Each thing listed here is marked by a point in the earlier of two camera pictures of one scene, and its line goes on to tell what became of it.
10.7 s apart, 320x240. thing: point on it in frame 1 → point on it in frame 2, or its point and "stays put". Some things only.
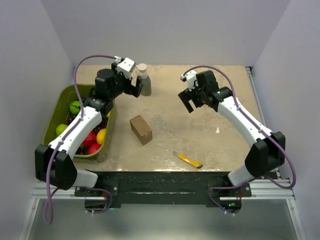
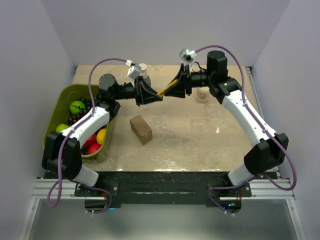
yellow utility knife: x=186 y=159 → x=161 y=93
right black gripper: x=185 y=96 → x=184 y=84
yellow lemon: x=101 y=136 stays put
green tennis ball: x=75 y=107 stays put
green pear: x=60 y=128 stays put
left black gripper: x=131 y=90 → x=144 y=94
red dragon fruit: x=93 y=148 stays put
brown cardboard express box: x=141 y=129 stays put
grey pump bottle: x=146 y=89 stays put
